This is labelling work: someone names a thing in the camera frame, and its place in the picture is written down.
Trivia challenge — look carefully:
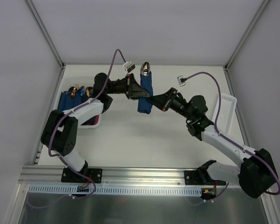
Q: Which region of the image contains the blue iridescent fork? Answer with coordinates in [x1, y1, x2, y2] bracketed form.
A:
[77, 86, 86, 97]

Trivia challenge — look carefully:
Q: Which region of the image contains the dark blue rolled napkin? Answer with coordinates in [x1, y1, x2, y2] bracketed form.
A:
[57, 91, 89, 111]

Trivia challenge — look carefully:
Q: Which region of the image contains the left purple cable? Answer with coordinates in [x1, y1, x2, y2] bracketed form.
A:
[48, 48, 129, 199]

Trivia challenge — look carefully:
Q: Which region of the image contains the white slotted cable duct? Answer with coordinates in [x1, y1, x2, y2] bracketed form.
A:
[28, 184, 202, 197]

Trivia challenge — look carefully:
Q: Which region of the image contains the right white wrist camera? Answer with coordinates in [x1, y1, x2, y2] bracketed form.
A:
[177, 76, 187, 87]

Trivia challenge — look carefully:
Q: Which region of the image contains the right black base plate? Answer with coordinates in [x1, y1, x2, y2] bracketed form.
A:
[184, 169, 226, 186]

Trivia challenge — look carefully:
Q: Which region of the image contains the large white plastic basket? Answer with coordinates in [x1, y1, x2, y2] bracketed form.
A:
[54, 76, 101, 129]

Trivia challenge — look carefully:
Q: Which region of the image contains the blue paper napkin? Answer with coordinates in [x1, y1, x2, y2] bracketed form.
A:
[137, 70, 154, 115]

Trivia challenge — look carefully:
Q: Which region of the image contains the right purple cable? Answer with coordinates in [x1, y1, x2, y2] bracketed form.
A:
[181, 71, 280, 206]

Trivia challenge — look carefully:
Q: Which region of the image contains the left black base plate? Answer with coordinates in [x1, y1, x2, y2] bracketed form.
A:
[61, 168, 102, 183]

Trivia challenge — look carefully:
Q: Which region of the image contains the aluminium rail frame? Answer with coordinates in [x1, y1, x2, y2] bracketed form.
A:
[18, 165, 271, 190]

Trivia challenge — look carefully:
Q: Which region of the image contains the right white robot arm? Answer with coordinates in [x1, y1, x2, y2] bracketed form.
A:
[147, 88, 280, 198]

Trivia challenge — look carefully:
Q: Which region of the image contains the pink rolled napkin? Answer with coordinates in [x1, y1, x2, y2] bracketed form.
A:
[87, 115, 101, 126]

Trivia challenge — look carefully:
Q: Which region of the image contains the purple cable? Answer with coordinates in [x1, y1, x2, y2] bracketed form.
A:
[181, 71, 280, 206]
[48, 48, 129, 199]

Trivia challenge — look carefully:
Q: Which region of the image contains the small white plastic tray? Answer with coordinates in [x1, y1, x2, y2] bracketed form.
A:
[212, 93, 237, 134]

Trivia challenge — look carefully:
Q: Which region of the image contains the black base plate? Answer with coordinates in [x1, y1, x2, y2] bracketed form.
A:
[184, 169, 226, 186]
[61, 168, 102, 183]

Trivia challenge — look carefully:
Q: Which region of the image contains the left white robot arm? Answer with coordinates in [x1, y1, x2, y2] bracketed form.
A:
[41, 71, 153, 182]

